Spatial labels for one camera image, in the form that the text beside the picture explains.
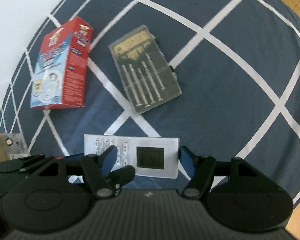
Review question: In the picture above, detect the white remote with screen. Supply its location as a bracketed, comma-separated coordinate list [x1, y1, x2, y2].
[84, 134, 179, 179]

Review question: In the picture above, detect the clear screwdriver set case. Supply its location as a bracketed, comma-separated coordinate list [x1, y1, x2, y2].
[109, 25, 182, 115]

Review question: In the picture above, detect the red detergent box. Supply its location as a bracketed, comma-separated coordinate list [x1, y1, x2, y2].
[30, 17, 93, 109]

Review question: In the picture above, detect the open cardboard box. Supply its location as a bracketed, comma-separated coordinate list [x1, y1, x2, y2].
[0, 133, 30, 162]

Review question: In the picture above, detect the navy grid bedsheet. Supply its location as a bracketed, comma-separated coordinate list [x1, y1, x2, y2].
[0, 0, 300, 204]

